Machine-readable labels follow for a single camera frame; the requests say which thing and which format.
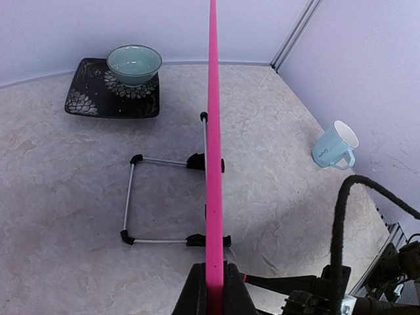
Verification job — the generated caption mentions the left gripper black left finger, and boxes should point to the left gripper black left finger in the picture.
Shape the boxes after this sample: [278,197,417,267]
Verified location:
[171,262,207,315]

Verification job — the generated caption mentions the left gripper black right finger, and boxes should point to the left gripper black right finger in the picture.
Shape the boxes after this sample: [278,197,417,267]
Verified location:
[223,262,256,315]

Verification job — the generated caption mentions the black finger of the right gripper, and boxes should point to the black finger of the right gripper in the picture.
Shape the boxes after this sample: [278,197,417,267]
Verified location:
[242,274,318,295]

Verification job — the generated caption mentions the pink framed whiteboard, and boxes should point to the pink framed whiteboard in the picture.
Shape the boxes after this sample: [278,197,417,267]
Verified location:
[205,1,224,314]

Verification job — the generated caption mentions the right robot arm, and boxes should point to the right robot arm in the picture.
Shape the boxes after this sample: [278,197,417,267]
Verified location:
[241,240,419,314]

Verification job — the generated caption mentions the light blue mug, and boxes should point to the light blue mug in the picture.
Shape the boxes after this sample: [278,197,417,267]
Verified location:
[312,120,359,171]

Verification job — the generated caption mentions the black floral square plate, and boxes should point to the black floral square plate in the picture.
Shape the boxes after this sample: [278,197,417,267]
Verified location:
[64,58,160,119]

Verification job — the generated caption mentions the green ceramic bowl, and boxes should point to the green ceramic bowl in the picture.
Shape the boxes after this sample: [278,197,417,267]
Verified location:
[106,45,163,87]

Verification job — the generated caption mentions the whiteboard wire stand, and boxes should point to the whiteboard wire stand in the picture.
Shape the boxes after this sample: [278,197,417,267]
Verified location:
[119,112,232,247]

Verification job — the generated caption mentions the right aluminium frame post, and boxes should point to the right aluminium frame post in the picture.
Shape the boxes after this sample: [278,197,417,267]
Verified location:
[270,0,323,73]

